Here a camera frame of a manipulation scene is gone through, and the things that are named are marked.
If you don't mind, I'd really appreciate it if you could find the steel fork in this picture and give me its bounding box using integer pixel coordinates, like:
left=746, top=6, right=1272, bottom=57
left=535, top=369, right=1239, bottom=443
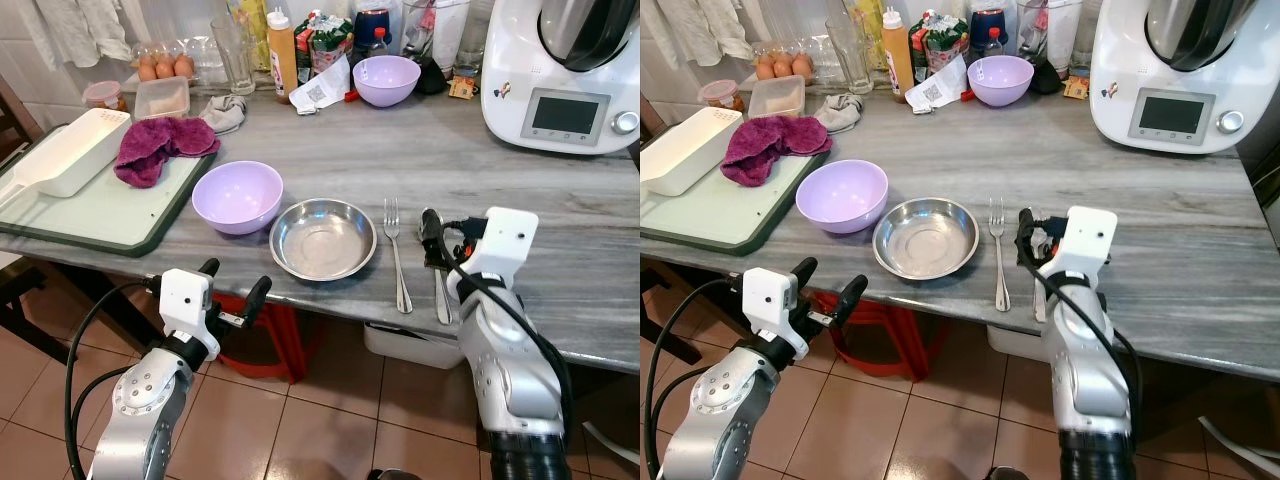
left=383, top=196, right=414, bottom=315
left=988, top=196, right=1012, bottom=313

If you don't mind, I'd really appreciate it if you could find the red plastic stool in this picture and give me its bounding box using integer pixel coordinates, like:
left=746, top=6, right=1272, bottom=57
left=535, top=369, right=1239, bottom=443
left=205, top=294, right=327, bottom=384
left=815, top=290, right=933, bottom=384

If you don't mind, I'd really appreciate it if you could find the lilac plastic bowl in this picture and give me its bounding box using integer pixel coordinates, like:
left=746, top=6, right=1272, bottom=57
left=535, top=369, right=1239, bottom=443
left=191, top=160, right=285, bottom=237
left=967, top=55, right=1036, bottom=109
left=352, top=55, right=423, bottom=109
left=795, top=159, right=890, bottom=236

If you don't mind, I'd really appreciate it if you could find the shallow stainless steel bowl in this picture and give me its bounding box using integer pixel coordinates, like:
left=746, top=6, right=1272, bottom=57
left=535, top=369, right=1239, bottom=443
left=873, top=197, right=982, bottom=282
left=269, top=198, right=379, bottom=283

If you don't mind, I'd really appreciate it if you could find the white plastic bin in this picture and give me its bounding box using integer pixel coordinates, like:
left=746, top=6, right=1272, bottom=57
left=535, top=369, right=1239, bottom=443
left=985, top=324, right=1047, bottom=362
left=362, top=321, right=467, bottom=370

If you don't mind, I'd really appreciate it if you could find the pale green tray dark rim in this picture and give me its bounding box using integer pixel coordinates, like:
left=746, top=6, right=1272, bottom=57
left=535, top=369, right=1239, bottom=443
left=0, top=125, right=219, bottom=259
left=640, top=130, right=833, bottom=257

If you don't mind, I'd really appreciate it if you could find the magenta towel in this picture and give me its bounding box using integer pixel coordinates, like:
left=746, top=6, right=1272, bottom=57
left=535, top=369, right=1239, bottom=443
left=113, top=116, right=222, bottom=190
left=720, top=115, right=834, bottom=189

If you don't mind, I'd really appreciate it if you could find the grey crumpled cloth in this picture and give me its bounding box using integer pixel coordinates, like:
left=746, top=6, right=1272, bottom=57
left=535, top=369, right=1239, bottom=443
left=812, top=93, right=864, bottom=134
left=198, top=95, right=249, bottom=135

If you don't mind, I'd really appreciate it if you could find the white paper with QR code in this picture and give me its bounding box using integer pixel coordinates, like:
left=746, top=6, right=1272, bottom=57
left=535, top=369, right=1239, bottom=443
left=905, top=55, right=970, bottom=111
left=289, top=55, right=354, bottom=116

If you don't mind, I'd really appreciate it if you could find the white long plastic container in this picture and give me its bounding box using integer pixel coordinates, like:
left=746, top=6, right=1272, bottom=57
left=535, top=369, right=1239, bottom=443
left=0, top=108, right=133, bottom=199
left=640, top=107, right=745, bottom=198

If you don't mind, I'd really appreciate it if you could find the clear lidded plastic food box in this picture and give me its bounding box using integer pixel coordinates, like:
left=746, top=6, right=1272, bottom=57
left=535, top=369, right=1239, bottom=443
left=748, top=75, right=808, bottom=119
left=133, top=77, right=193, bottom=121

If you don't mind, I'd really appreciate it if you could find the white kitchen cooking machine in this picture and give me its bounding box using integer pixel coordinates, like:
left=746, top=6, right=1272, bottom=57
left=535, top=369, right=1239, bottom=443
left=1089, top=0, right=1280, bottom=155
left=481, top=0, right=641, bottom=157

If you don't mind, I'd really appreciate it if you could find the dark wooden chair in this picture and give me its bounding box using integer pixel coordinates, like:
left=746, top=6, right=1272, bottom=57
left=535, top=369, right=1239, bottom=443
left=0, top=75, right=76, bottom=363

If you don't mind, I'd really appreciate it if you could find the tall clear glass jar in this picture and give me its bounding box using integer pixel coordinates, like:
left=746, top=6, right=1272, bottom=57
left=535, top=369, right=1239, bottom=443
left=1016, top=0, right=1073, bottom=71
left=400, top=0, right=472, bottom=73

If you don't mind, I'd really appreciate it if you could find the small jar with red lid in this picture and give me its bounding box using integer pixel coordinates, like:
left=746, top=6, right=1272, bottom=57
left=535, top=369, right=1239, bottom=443
left=698, top=80, right=744, bottom=112
left=82, top=81, right=129, bottom=113

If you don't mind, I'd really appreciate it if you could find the green printed snack bag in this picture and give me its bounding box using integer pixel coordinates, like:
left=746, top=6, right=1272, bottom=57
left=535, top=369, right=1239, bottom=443
left=910, top=10, right=972, bottom=73
left=295, top=10, right=357, bottom=77

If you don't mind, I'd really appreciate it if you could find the clear carton of brown eggs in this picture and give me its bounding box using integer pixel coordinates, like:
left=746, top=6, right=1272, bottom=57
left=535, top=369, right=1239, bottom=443
left=752, top=40, right=817, bottom=82
left=130, top=40, right=199, bottom=84

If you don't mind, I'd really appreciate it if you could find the orange sauce squeeze bottle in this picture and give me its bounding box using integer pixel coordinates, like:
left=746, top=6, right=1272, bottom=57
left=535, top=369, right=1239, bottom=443
left=265, top=8, right=300, bottom=104
left=880, top=8, right=917, bottom=102

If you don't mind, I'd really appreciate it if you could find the dark blue jar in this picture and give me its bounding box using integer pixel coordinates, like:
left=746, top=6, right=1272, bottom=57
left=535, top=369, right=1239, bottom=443
left=352, top=0, right=397, bottom=56
left=968, top=0, right=1012, bottom=56

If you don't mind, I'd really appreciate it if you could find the clear drinking glass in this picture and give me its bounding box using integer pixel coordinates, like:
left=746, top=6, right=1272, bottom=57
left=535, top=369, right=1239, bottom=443
left=825, top=14, right=872, bottom=95
left=210, top=14, right=257, bottom=97

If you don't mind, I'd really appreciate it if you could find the pale hanging dish cloth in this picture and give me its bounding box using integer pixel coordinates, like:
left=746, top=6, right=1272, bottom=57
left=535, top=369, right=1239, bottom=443
left=20, top=0, right=137, bottom=67
left=655, top=0, right=763, bottom=67

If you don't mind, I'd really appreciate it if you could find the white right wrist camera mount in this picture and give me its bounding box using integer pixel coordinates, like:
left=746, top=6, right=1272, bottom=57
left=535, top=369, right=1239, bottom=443
left=462, top=207, right=540, bottom=293
left=1058, top=206, right=1119, bottom=288

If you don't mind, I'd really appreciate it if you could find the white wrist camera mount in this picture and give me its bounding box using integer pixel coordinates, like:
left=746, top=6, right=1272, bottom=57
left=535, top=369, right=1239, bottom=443
left=158, top=268, right=217, bottom=347
left=742, top=267, right=801, bottom=347
left=1058, top=206, right=1119, bottom=288
left=462, top=207, right=540, bottom=293

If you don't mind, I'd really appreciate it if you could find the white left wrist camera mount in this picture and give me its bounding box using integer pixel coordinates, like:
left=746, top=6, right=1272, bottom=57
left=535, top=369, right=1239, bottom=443
left=742, top=267, right=801, bottom=347
left=158, top=268, right=217, bottom=347

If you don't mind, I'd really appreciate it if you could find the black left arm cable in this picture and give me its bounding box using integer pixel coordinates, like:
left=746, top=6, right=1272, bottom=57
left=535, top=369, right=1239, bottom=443
left=645, top=278, right=747, bottom=480
left=64, top=280, right=163, bottom=480

